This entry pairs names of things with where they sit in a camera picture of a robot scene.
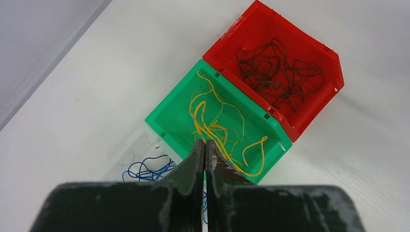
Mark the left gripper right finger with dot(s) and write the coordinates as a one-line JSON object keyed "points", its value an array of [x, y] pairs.
{"points": [[237, 205]]}

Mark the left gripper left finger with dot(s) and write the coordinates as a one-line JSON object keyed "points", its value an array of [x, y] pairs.
{"points": [[172, 204]]}

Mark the clear plastic bin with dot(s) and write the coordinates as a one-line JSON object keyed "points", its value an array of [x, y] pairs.
{"points": [[145, 156]]}

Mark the green plastic bin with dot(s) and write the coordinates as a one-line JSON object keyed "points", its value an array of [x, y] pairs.
{"points": [[205, 105]]}

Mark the red plastic bin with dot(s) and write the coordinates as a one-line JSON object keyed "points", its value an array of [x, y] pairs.
{"points": [[288, 73]]}

